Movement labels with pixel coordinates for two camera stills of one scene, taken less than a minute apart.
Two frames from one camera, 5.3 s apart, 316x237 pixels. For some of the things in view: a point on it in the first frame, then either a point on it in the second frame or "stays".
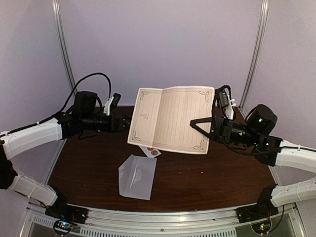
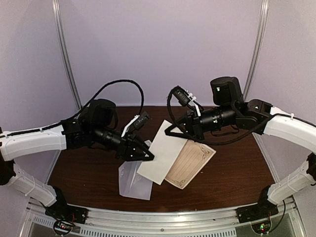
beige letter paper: [162, 117] → [193, 159]
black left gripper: [120, 123] → [127, 149]
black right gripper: [222, 128] → [196, 134]
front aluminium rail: [286, 221] stays
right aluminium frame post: [264, 6] stays
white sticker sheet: [150, 151] → [148, 142]
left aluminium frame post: [58, 14] stays
